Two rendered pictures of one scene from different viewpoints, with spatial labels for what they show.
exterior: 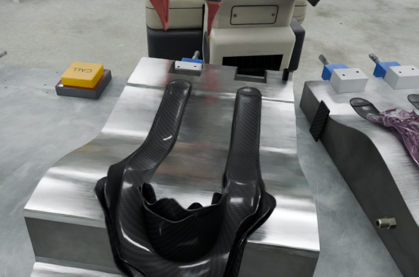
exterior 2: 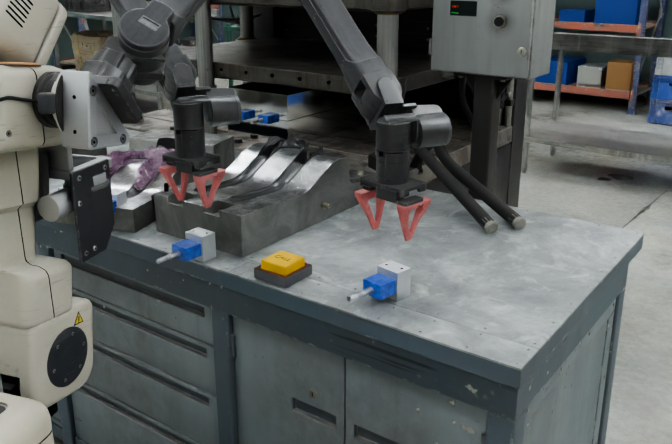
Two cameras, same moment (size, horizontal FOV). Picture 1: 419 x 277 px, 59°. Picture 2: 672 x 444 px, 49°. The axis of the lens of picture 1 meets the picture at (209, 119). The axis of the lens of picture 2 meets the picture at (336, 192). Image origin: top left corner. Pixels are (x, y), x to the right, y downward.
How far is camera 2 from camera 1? 1.95 m
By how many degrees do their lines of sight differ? 118
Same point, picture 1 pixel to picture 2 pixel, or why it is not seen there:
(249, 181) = (262, 156)
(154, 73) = (245, 205)
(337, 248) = not seen: hidden behind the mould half
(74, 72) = (290, 257)
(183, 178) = (287, 154)
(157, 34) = not seen: outside the picture
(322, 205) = not seen: hidden behind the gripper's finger
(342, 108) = (143, 196)
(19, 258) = (360, 216)
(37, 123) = (336, 259)
